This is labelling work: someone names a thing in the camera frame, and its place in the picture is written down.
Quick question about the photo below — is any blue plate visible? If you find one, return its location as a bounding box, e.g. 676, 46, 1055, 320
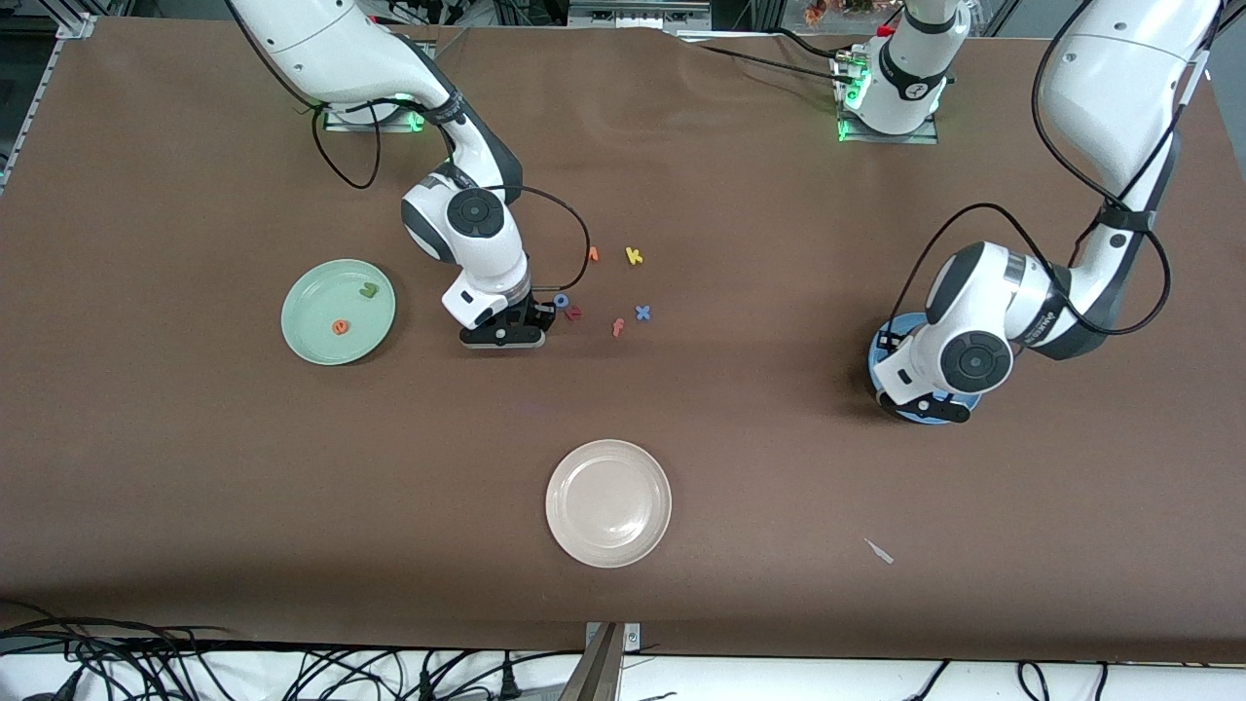
867, 313, 985, 426

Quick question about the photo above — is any light green plate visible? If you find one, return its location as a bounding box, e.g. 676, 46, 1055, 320
280, 258, 397, 367

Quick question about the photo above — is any beige plate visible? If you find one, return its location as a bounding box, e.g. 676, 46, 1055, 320
545, 439, 673, 569

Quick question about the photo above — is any brown table cover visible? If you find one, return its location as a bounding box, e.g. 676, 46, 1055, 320
0, 18, 1246, 665

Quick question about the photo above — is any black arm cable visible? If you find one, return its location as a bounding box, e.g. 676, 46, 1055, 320
876, 0, 1223, 342
310, 97, 592, 298

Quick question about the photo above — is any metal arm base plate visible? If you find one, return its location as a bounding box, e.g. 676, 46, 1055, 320
835, 54, 940, 145
323, 97, 431, 133

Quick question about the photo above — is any black cable on table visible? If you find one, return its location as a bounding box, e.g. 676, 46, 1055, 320
681, 27, 858, 84

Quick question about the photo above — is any metal frame rail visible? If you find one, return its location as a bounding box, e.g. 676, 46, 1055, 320
568, 0, 712, 30

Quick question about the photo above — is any metal table bracket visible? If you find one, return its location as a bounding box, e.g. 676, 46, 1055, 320
560, 621, 641, 701

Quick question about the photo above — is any black cable tangle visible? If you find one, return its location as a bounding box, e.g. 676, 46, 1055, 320
0, 599, 585, 701

